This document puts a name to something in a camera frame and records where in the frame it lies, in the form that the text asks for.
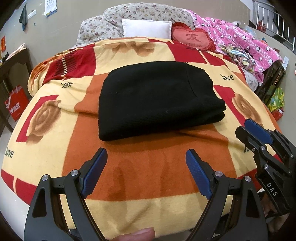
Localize yellow orange rose blanket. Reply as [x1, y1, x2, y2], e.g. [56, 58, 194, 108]
[1, 38, 278, 238]

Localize black pants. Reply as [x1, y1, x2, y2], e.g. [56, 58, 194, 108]
[98, 61, 226, 142]

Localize metal stair railing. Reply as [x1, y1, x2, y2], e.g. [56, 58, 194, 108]
[252, 1, 295, 54]

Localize red heart cushion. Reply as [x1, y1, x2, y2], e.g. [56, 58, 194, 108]
[171, 22, 216, 51]

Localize dark wooden side table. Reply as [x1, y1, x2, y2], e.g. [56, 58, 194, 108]
[1, 48, 33, 134]

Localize dark wooden bed frame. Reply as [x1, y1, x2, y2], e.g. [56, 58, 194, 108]
[255, 60, 285, 106]

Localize person's left hand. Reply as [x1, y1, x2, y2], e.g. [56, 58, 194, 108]
[111, 227, 156, 241]

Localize red shopping bag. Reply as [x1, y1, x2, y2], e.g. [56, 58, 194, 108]
[4, 85, 29, 121]

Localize white pillow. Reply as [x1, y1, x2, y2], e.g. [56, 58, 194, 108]
[121, 19, 171, 39]

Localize dark cloth on wall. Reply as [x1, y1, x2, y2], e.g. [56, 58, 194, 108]
[18, 4, 28, 32]

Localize grey floral bedding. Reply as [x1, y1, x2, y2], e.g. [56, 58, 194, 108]
[76, 3, 195, 47]

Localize pink penguin quilt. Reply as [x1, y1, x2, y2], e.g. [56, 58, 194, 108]
[187, 9, 282, 85]

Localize colourful crumpled cloth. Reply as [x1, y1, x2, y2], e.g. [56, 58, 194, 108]
[218, 44, 255, 73]

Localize person's right hand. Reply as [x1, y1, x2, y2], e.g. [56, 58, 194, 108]
[261, 194, 290, 233]

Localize green yellow bag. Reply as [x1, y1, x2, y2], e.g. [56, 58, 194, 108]
[268, 87, 285, 112]

